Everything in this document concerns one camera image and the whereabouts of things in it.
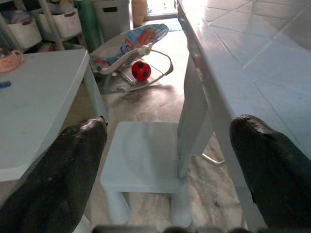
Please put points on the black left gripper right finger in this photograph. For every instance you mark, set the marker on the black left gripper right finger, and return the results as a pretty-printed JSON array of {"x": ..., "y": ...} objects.
[{"x": 274, "y": 174}]

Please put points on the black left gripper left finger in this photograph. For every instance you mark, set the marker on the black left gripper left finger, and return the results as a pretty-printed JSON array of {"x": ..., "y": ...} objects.
[{"x": 56, "y": 174}]

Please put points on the grey metal bar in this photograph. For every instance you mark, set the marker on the grey metal bar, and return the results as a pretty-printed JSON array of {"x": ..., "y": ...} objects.
[{"x": 213, "y": 160}]

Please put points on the small light blue plastic table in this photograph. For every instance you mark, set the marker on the small light blue plastic table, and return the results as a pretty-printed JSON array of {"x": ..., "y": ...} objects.
[{"x": 36, "y": 102}]

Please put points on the light blue plastic child chair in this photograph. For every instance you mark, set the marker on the light blue plastic child chair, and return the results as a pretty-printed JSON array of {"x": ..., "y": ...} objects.
[{"x": 143, "y": 155}]

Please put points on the small blue flat object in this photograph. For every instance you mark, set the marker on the small blue flat object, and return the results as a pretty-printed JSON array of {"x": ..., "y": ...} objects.
[{"x": 5, "y": 85}]

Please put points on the large light blue tiled table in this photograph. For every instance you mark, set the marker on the large light blue tiled table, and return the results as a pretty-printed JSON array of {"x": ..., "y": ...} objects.
[{"x": 255, "y": 60}]

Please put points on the red ball with black spots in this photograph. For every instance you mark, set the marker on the red ball with black spots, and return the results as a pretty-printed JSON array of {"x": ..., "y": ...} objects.
[{"x": 141, "y": 71}]

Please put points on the white storage basket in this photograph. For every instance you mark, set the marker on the white storage basket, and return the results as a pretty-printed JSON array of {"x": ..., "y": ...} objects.
[
  {"x": 63, "y": 23},
  {"x": 24, "y": 34}
]

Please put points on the colourful baby bouncer seat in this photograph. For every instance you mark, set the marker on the colourful baby bouncer seat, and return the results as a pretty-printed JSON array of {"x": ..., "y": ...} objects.
[{"x": 131, "y": 43}]

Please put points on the grey shelf rack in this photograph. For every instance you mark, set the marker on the grey shelf rack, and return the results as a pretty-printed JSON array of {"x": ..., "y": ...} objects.
[{"x": 49, "y": 21}]

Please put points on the green rolled mat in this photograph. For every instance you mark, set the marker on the green rolled mat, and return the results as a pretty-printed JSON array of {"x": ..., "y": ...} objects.
[{"x": 90, "y": 24}]

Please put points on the grey plastic bin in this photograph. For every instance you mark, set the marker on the grey plastic bin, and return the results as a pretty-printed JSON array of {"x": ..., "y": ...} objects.
[{"x": 114, "y": 19}]

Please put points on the beige plastic container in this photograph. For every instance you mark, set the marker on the beige plastic container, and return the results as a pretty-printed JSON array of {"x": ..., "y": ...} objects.
[{"x": 139, "y": 13}]

